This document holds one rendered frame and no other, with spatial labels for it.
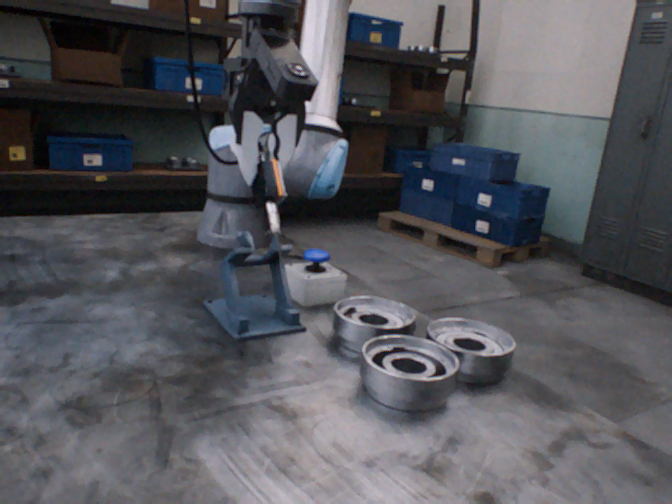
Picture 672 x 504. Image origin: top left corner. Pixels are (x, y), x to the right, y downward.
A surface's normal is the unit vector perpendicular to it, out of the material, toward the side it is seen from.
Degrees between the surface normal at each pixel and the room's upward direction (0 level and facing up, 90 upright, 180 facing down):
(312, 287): 90
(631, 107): 90
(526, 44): 90
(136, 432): 0
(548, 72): 90
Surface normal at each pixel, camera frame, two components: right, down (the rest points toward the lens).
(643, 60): -0.84, 0.07
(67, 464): 0.10, -0.96
